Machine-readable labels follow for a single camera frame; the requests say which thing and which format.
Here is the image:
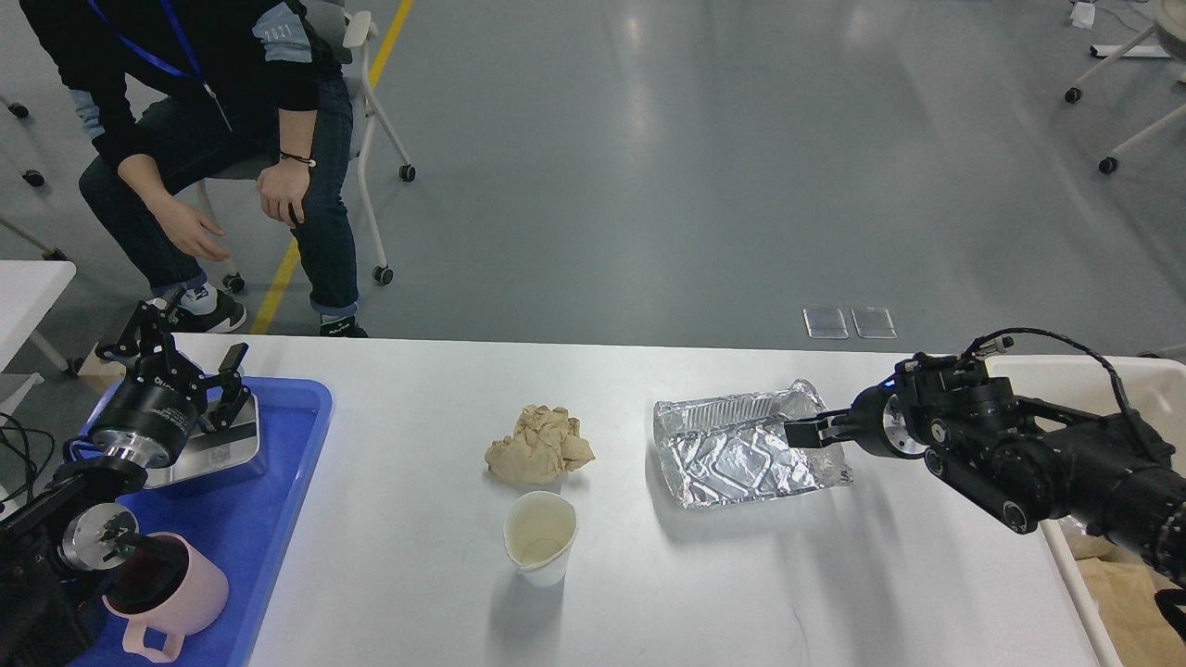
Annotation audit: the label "white plastic bin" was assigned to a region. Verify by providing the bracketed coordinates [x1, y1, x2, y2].
[990, 355, 1185, 666]

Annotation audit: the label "wooden block with hole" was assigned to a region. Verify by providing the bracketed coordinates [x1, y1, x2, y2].
[77, 345, 127, 396]

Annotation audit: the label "seated person in black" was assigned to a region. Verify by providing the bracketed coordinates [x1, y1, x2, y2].
[20, 1, 365, 338]

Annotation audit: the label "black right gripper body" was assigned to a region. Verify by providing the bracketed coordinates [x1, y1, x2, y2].
[848, 385, 927, 459]

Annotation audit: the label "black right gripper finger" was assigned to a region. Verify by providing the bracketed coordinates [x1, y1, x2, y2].
[784, 409, 857, 450]

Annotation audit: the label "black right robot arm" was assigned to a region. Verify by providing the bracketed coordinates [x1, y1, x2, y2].
[783, 328, 1185, 633]

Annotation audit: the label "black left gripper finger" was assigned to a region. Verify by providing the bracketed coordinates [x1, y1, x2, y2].
[192, 343, 253, 434]
[95, 287, 191, 385]

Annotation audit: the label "blue plastic tray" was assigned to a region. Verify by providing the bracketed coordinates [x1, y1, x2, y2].
[125, 377, 332, 666]

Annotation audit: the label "small white side table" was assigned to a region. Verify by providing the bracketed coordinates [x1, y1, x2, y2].
[1, 260, 76, 374]

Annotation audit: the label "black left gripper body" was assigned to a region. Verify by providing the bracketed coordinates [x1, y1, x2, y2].
[88, 380, 208, 469]

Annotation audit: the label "person's right hand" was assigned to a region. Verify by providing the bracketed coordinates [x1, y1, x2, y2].
[145, 193, 232, 262]

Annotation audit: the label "aluminium foil tray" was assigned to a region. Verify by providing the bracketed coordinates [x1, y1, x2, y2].
[652, 379, 854, 510]

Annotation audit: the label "white rolling stand legs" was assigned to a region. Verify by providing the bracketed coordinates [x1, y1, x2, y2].
[1064, 0, 1186, 177]

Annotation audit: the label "square stainless steel tray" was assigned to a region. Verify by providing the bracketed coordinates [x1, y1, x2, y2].
[144, 396, 270, 497]

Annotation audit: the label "person's left hand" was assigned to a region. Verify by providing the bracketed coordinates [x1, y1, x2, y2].
[256, 157, 312, 231]

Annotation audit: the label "pink mug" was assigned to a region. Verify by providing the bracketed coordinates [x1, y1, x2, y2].
[103, 532, 229, 663]

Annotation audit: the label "clear floor plate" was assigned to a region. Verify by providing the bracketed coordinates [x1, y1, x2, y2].
[849, 307, 898, 339]
[803, 307, 852, 339]

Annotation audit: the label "white rolling chair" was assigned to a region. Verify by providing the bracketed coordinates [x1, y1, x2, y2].
[196, 1, 417, 293]

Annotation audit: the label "crumpled brown paper ball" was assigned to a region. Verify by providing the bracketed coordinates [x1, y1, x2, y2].
[486, 405, 597, 485]

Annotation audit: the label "clear floor plate right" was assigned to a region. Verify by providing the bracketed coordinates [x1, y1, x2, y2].
[849, 307, 898, 339]

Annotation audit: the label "brown paper in bin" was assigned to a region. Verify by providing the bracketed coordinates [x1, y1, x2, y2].
[1077, 559, 1185, 666]

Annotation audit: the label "crumpled clear plastic in bin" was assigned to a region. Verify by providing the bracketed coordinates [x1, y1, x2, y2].
[1057, 517, 1115, 560]

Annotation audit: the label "clear floor plate left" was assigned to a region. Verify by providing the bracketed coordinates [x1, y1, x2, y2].
[803, 307, 852, 339]

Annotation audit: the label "white paper cup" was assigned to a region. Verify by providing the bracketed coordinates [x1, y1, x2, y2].
[503, 490, 579, 587]

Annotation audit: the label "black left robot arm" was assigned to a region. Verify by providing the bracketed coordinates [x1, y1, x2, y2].
[1, 288, 253, 666]

